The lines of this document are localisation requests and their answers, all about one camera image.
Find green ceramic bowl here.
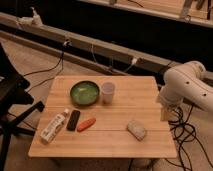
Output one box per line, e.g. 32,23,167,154
70,81,100,106

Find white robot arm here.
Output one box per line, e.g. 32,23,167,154
157,61,213,121

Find grey sponge block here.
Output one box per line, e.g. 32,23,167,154
127,120,146,141

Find white plastic cup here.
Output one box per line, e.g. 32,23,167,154
101,82,115,104

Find orange carrot toy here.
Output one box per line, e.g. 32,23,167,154
77,118,96,132

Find wooden table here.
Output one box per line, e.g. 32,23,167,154
29,76,177,158

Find black rectangular remote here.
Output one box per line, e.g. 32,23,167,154
67,110,80,131

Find white tube bottle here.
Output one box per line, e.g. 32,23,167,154
40,109,69,143

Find black office chair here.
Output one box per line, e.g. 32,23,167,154
0,43,45,171

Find black floor cables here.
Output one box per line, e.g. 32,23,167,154
165,103,213,171

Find black cable left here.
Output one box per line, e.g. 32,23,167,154
20,39,72,94

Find long metal rail beam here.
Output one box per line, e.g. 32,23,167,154
0,12,213,81

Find white clamp on rail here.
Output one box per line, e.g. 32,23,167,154
16,7,43,27

